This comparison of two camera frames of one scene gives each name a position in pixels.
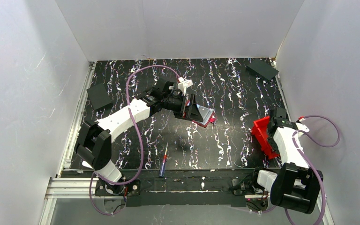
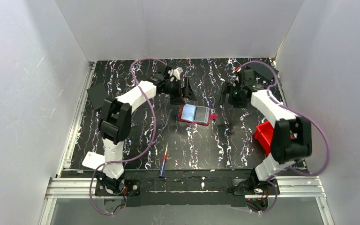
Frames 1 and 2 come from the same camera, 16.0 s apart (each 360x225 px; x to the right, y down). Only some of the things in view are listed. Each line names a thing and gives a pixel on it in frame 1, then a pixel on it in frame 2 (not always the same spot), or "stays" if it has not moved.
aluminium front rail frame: x=86 y=187 stays
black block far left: x=99 y=97 stays
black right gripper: x=273 y=123 to x=228 y=94
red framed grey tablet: x=206 y=113 stays
